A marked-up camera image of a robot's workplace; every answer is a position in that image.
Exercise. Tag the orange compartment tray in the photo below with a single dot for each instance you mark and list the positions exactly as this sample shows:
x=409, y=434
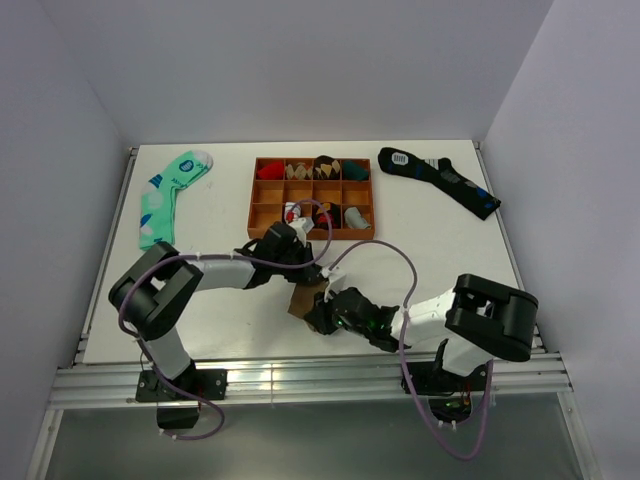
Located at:
x=310, y=197

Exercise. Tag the brown argyle rolled sock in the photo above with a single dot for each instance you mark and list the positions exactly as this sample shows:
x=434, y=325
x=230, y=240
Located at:
x=326, y=168

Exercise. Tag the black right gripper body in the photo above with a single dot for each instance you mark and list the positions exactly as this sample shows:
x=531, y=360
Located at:
x=330, y=320

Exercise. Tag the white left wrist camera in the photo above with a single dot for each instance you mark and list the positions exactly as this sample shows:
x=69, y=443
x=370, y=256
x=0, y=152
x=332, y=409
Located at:
x=301, y=225

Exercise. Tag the tan brown ribbed sock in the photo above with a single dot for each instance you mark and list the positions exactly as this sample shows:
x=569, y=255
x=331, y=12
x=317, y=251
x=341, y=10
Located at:
x=307, y=303

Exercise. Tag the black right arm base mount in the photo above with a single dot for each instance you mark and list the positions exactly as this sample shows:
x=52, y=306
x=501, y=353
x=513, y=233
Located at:
x=449, y=396

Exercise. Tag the black red argyle rolled sock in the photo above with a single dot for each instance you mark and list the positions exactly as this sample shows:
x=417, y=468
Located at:
x=327, y=216

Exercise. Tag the white striped rolled sock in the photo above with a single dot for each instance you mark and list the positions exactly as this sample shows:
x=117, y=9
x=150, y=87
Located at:
x=289, y=207

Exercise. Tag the beige argyle rolled sock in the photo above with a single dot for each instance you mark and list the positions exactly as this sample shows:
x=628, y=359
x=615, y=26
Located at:
x=298, y=171

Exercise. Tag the aluminium table edge rail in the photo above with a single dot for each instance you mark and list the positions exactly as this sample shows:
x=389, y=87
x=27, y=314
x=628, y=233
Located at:
x=424, y=242

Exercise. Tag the black blue patterned sock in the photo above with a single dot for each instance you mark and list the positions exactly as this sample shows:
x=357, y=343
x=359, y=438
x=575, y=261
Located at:
x=441, y=174

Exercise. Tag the grey rolled sock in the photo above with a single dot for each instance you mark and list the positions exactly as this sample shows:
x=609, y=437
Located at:
x=354, y=219

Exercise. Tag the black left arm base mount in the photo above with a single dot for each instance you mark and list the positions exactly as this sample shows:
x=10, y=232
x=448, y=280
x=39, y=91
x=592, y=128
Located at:
x=180, y=402

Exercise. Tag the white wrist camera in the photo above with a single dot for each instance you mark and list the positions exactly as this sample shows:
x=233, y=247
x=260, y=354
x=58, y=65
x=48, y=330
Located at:
x=335, y=279
x=301, y=225

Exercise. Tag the mint green patterned sock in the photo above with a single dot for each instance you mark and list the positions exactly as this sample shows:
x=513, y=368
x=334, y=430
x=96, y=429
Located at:
x=159, y=196

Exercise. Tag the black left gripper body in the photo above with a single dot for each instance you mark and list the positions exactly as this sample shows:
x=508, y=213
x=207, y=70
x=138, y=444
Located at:
x=297, y=254

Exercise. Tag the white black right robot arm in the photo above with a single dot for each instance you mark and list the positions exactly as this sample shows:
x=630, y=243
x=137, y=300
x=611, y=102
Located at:
x=474, y=321

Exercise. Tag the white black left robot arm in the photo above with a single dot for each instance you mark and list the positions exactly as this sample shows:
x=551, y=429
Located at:
x=152, y=295

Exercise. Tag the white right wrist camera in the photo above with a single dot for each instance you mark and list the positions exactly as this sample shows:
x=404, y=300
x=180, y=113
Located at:
x=335, y=279

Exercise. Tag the dark teal rolled sock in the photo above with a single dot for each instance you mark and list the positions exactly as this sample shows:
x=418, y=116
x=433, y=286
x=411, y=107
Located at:
x=352, y=171

